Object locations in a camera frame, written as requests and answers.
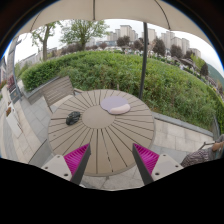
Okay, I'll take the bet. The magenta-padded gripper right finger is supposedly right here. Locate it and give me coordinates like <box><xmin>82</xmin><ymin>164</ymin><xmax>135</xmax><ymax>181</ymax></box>
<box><xmin>132</xmin><ymin>144</ymin><xmax>182</xmax><ymax>185</ymax></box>

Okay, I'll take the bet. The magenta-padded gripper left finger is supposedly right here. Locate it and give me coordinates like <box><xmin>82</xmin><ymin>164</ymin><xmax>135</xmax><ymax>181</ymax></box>
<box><xmin>42</xmin><ymin>144</ymin><xmax>91</xmax><ymax>185</ymax></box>

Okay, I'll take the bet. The beige patio umbrella canopy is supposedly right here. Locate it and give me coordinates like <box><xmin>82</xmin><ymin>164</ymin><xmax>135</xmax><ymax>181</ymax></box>
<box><xmin>17</xmin><ymin>0</ymin><xmax>212</xmax><ymax>45</ymax></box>

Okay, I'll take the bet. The slatted wooden chair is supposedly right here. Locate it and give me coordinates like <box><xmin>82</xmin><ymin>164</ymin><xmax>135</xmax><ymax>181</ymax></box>
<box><xmin>42</xmin><ymin>76</ymin><xmax>83</xmax><ymax>110</ymax></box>

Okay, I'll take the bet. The dark umbrella pole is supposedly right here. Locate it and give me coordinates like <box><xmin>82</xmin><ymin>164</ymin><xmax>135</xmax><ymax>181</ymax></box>
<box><xmin>138</xmin><ymin>22</ymin><xmax>148</xmax><ymax>99</ymax></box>

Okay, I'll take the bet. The green hedge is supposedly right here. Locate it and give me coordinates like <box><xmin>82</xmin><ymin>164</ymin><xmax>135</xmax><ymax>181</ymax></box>
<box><xmin>21</xmin><ymin>51</ymin><xmax>224</xmax><ymax>133</ymax></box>

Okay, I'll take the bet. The purple mouse pad wrist rest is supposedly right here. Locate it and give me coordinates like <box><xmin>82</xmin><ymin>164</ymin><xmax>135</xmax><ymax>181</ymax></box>
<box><xmin>100</xmin><ymin>96</ymin><xmax>131</xmax><ymax>115</ymax></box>

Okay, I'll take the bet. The seated person in striped clothes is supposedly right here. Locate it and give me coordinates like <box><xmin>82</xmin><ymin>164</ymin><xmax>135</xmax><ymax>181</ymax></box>
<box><xmin>180</xmin><ymin>134</ymin><xmax>224</xmax><ymax>168</ymax></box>

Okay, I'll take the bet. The black computer mouse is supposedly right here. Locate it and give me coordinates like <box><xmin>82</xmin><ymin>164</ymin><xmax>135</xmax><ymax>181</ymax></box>
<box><xmin>66</xmin><ymin>111</ymin><xmax>80</xmax><ymax>125</ymax></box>

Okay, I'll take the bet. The round slatted wooden table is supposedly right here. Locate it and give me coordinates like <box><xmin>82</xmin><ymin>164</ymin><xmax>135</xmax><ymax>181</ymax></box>
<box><xmin>48</xmin><ymin>89</ymin><xmax>155</xmax><ymax>177</ymax></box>

